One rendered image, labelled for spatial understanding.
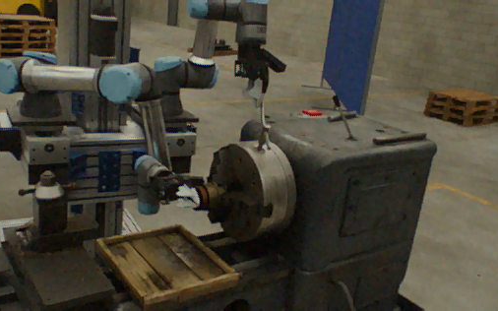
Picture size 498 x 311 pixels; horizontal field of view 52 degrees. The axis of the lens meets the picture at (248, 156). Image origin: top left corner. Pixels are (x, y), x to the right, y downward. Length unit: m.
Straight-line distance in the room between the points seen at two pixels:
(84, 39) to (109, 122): 0.35
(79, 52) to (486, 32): 10.80
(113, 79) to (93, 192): 0.64
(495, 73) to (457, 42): 1.14
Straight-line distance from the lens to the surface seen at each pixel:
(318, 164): 1.55
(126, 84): 1.66
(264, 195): 1.51
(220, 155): 1.61
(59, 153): 1.95
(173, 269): 1.57
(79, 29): 2.21
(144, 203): 1.77
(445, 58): 12.78
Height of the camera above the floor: 1.69
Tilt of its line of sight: 18 degrees down
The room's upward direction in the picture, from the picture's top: 7 degrees clockwise
